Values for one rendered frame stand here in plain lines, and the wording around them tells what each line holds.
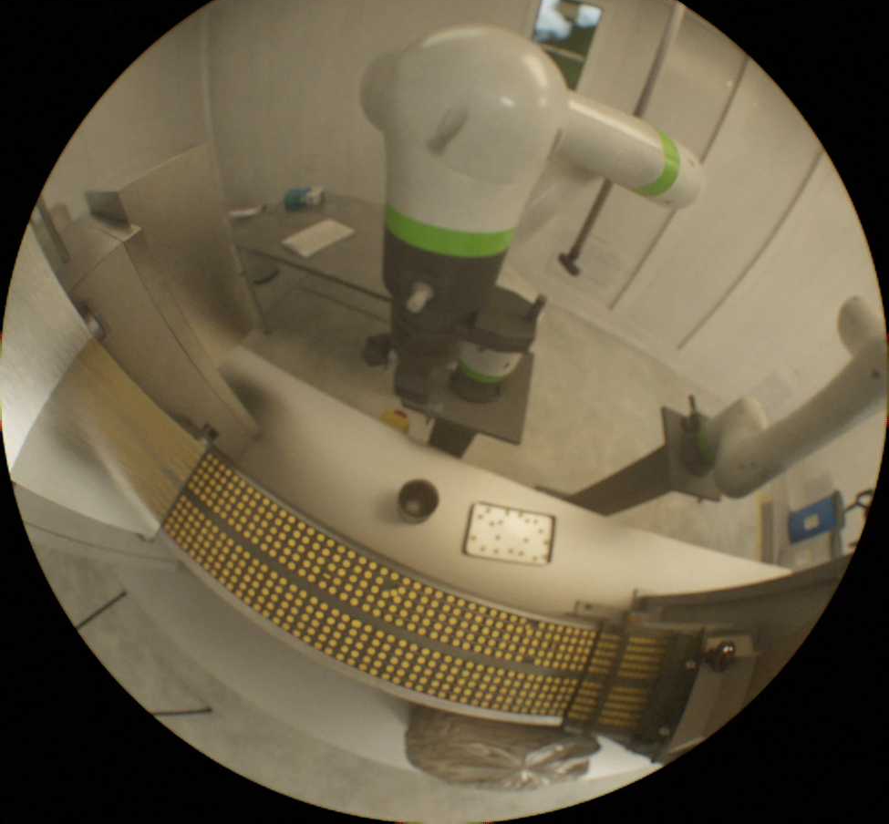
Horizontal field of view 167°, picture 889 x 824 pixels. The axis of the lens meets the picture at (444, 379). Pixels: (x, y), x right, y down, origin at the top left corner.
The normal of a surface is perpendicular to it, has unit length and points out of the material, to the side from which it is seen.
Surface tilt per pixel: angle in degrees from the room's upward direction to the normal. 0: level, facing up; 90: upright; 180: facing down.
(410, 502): 0
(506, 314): 0
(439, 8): 90
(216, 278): 90
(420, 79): 79
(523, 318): 0
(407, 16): 90
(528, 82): 64
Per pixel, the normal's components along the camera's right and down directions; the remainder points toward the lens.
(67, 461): 0.91, 0.41
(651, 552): 0.16, -0.55
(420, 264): -0.34, 0.74
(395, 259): -0.76, 0.46
